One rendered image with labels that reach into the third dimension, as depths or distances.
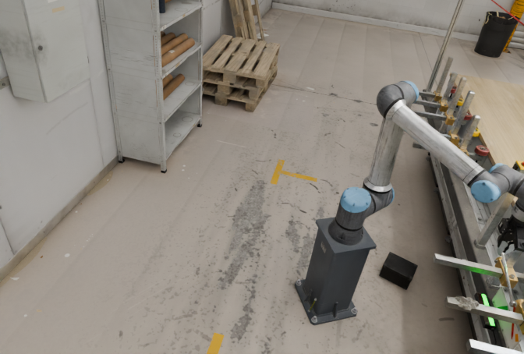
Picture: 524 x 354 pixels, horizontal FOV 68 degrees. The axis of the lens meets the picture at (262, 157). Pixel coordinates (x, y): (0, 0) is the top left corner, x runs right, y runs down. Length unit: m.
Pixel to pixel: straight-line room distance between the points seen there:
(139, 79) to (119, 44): 0.28
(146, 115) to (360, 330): 2.19
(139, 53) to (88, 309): 1.75
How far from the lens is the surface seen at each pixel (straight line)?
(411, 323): 2.80
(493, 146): 2.96
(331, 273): 2.29
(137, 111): 3.31
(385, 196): 2.20
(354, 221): 2.11
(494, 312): 1.87
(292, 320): 2.57
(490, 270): 2.06
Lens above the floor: 2.12
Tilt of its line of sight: 34 degrees down
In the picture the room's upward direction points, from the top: 7 degrees clockwise
